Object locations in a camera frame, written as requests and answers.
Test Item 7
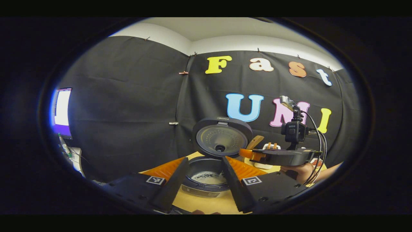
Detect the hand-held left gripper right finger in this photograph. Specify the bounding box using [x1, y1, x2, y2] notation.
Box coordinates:
[221, 156, 309, 214]

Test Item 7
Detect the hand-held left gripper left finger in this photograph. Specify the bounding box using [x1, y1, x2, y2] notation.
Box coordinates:
[106, 157, 190, 213]

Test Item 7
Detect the wooden spoon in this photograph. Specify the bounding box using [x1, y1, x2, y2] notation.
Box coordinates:
[245, 135, 265, 150]

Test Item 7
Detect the silver black rice cooker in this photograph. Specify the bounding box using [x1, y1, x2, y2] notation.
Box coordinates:
[182, 117, 254, 198]

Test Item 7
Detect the white toaster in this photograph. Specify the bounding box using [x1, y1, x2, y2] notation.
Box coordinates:
[254, 143, 281, 170]

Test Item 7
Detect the black backdrop cloth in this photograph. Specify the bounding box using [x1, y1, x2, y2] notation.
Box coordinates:
[55, 35, 361, 182]

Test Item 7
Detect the computer monitor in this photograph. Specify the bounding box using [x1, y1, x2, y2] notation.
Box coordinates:
[51, 88, 73, 140]

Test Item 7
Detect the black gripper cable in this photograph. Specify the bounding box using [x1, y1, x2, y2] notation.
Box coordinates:
[301, 111, 328, 186]

